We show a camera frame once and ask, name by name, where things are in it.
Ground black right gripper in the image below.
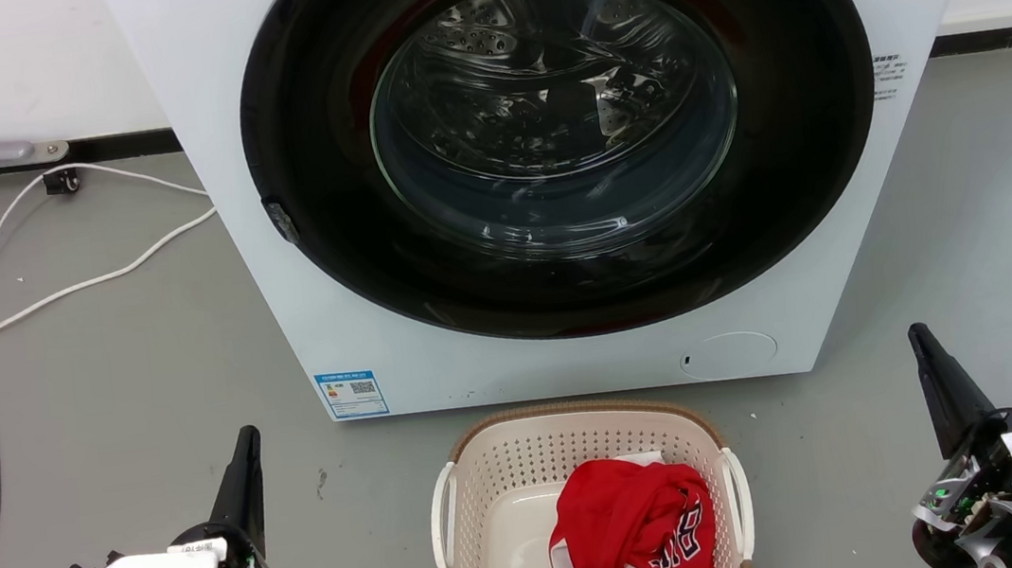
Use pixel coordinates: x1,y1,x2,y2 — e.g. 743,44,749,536
886,312,1012,568

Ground beige plastic laundry basket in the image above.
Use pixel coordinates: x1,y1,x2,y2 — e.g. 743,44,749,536
417,382,761,568

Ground blue energy label sticker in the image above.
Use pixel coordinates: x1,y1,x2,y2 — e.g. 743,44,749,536
313,366,390,423

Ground white front-load washing machine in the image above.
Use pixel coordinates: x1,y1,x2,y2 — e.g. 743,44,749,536
100,0,1012,448

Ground black round washer door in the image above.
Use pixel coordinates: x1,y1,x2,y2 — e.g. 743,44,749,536
226,0,901,374

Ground white cloth piece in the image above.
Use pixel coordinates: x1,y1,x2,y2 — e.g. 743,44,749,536
616,447,666,470

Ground small grey text sticker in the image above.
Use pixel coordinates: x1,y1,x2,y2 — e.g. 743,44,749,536
869,53,909,103

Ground red basketball jersey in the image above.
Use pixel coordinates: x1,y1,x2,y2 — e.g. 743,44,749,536
540,448,722,568

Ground long white floor cable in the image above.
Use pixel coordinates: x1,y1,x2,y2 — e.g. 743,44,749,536
0,205,233,365

